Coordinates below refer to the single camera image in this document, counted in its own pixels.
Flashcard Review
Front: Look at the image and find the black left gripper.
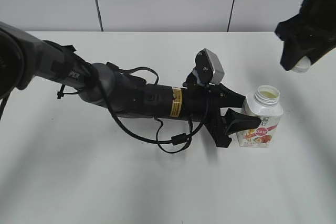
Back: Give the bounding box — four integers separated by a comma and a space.
183, 73, 261, 148

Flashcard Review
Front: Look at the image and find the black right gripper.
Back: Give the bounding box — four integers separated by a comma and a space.
275, 0, 335, 71

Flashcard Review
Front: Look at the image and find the white screw cap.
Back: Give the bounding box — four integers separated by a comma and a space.
291, 56, 311, 73

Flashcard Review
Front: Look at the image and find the white yogurt drink bottle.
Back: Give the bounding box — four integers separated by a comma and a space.
237, 85, 283, 148

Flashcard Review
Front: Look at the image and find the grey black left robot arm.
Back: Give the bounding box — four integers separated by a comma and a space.
1, 23, 261, 148

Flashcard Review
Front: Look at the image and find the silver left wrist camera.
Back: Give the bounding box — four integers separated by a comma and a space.
195, 48, 225, 86

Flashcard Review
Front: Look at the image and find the black camera cable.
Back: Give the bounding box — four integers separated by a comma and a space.
56, 62, 211, 154

